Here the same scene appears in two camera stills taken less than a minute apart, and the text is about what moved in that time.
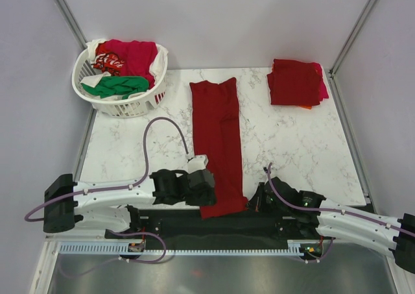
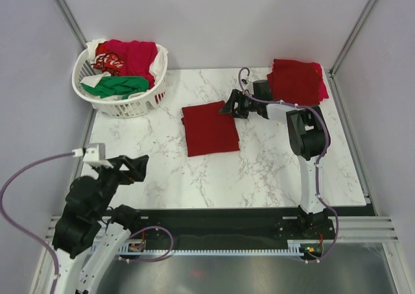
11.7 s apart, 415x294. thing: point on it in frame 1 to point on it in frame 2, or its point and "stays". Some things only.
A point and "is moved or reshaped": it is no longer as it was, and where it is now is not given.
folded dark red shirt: [293, 82] stays
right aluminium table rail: [352, 143] stays
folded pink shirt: [323, 91] stays
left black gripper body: [205, 198] to [111, 178]
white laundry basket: [133, 105] stays
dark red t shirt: [216, 123] is moved or reshaped
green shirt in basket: [125, 86] stays
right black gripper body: [264, 204] to [246, 106]
